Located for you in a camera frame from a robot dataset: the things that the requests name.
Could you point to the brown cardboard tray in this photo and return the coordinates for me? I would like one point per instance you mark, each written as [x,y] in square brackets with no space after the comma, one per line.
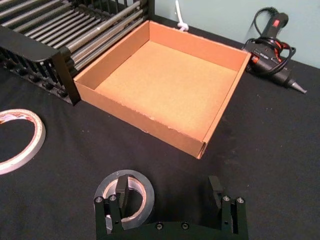
[165,90]

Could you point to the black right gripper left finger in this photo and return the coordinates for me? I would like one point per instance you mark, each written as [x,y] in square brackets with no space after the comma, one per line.
[117,200]

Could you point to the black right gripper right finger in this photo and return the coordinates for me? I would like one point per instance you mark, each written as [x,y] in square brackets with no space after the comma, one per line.
[226,210]

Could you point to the white tape roll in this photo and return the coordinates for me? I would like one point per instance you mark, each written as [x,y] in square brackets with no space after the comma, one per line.
[37,135]

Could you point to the black rack with steel bars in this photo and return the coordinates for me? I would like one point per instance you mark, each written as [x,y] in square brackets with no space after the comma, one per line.
[50,37]

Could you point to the silver tape roll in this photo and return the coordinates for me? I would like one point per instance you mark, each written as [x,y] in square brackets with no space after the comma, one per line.
[147,200]

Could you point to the black table cloth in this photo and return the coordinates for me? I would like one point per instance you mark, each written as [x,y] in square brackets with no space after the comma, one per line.
[262,150]

